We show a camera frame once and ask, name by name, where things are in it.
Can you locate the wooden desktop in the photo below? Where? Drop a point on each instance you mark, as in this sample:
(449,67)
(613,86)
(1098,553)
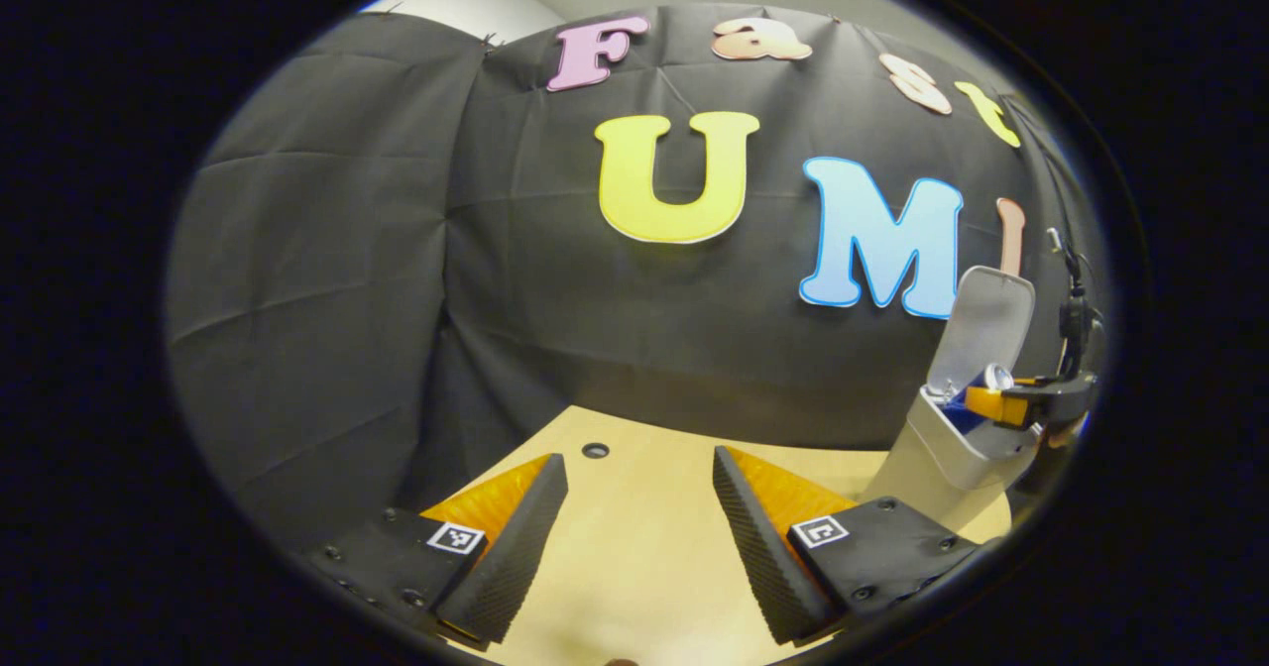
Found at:
(644,547)

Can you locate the white desktop garbage bin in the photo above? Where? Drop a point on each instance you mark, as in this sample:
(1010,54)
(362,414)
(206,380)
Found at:
(977,329)

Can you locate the silver pop can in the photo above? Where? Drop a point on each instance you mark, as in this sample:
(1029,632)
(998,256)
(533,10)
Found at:
(997,377)

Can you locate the black desk grommet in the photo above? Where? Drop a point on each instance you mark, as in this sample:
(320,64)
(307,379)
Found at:
(595,450)

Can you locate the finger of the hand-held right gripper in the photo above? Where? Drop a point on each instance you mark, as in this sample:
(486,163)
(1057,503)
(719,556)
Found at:
(1001,403)

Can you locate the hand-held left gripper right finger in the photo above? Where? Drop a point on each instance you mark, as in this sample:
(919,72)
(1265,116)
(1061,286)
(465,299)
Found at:
(763,547)

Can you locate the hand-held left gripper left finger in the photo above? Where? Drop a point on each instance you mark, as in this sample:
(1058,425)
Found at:
(516,547)

